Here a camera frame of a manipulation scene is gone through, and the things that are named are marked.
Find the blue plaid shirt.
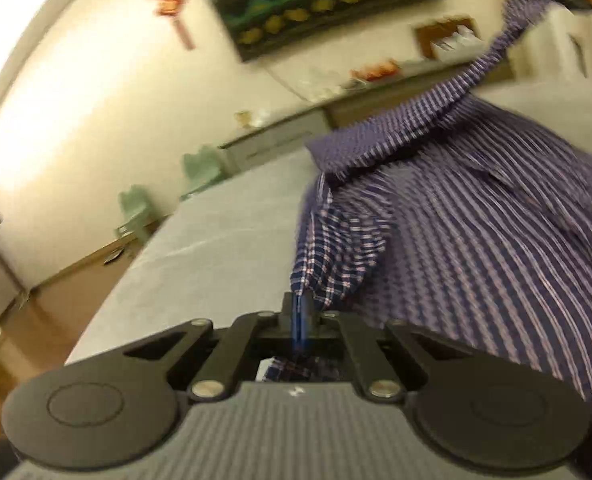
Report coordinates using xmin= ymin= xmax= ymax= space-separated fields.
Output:
xmin=263 ymin=0 xmax=592 ymax=411

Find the grey sideboard cabinet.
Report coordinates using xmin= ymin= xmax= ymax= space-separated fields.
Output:
xmin=221 ymin=55 xmax=517 ymax=176

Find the glass cup set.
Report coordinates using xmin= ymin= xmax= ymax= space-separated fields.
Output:
xmin=296 ymin=65 xmax=344 ymax=103

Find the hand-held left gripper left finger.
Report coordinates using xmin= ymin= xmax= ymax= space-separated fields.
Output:
xmin=124 ymin=293 xmax=301 ymax=402

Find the large green child chair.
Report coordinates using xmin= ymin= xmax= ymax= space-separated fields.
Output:
xmin=182 ymin=145 xmax=229 ymax=198

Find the small green child chair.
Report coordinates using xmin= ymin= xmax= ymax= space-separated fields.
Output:
xmin=116 ymin=186 xmax=151 ymax=243

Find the red fruit plate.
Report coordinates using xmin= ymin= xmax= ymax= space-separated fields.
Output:
xmin=351 ymin=60 xmax=401 ymax=83

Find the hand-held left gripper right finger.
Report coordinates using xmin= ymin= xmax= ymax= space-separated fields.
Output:
xmin=301 ymin=293 xmax=477 ymax=402

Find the dark patterned wall tapestry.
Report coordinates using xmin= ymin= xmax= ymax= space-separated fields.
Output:
xmin=196 ymin=0 xmax=449 ymax=63

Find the red knot ornament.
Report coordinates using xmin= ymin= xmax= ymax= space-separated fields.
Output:
xmin=136 ymin=0 xmax=197 ymax=51

